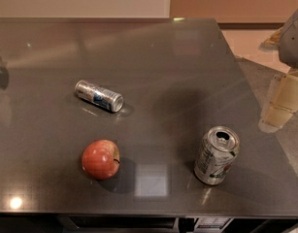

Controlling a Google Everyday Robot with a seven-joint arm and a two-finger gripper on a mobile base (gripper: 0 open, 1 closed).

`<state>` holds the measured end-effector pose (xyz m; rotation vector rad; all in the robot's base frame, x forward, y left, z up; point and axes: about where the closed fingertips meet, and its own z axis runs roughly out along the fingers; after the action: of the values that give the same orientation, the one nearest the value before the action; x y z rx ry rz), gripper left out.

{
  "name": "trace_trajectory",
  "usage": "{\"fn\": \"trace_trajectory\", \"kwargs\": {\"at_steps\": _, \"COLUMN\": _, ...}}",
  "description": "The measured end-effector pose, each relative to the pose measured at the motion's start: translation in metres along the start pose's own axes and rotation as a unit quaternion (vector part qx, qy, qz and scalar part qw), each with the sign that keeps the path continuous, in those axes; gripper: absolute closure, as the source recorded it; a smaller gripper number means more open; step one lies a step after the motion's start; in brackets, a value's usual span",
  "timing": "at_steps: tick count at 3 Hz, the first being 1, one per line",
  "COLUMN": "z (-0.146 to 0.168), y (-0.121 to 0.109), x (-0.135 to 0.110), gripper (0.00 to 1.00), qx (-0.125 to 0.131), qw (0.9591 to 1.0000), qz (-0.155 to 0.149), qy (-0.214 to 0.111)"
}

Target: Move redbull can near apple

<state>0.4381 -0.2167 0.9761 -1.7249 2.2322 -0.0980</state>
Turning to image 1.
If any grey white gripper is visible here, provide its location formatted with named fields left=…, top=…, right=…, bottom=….
left=258, top=9, right=298, bottom=133

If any silver green soda can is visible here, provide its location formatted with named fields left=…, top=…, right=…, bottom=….
left=194, top=126, right=240, bottom=185

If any silver blue redbull can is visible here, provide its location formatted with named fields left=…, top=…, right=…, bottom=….
left=75, top=80, right=124, bottom=113

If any red apple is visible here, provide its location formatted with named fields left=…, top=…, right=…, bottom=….
left=82, top=140, right=120, bottom=181

